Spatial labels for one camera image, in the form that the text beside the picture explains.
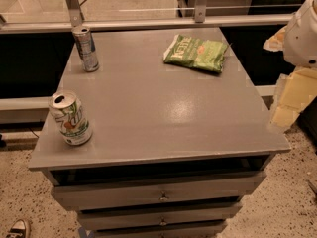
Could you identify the metal frame rail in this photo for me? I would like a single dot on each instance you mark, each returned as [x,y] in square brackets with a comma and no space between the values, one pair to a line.
[44,16]

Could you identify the middle grey drawer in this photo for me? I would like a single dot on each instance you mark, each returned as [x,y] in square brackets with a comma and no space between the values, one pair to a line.
[158,216]

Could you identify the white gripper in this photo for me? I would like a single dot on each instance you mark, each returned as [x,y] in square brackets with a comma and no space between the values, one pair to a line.
[302,44]

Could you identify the grey drawer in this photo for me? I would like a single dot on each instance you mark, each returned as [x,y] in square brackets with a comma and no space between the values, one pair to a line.
[155,191]
[209,228]
[158,216]

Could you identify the silver blue redbull can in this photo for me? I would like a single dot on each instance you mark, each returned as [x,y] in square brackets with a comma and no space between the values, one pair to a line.
[86,48]

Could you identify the green jalapeno chip bag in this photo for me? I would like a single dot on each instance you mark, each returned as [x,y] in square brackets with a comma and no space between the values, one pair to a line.
[195,53]

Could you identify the top grey drawer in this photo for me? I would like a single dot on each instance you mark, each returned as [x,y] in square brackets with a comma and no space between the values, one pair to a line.
[155,191]

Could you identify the bottom grey drawer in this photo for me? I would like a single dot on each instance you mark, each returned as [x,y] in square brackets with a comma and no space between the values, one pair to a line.
[209,228]

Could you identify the sneaker shoe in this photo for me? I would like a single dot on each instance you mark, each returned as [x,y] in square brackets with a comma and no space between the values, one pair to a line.
[20,229]

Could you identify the grey drawer cabinet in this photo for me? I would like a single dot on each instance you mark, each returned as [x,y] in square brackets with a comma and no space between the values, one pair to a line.
[151,120]

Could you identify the white green 7up can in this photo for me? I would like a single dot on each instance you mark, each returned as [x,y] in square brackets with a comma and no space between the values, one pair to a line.
[70,118]

